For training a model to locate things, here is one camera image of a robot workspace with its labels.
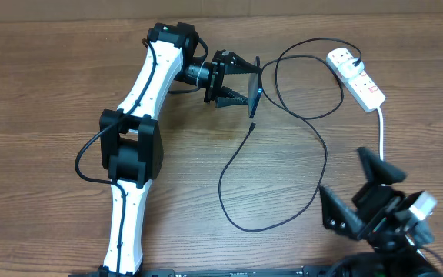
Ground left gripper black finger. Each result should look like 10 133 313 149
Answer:
215 86 248 108
225 53 261 75

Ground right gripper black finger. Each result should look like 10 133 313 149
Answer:
357 147 407 185
319 186 365 241

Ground Galaxy S24+ smartphone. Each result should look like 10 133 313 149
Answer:
248 56 264 118

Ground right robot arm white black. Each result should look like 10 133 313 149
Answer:
319 147 443 276

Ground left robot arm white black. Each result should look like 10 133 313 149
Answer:
98 22 263 276

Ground white charger plug adapter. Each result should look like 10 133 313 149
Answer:
338 59 365 79

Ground white power strip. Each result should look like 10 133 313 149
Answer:
326 48 386 112

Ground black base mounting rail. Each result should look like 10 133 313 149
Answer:
67 264 345 277

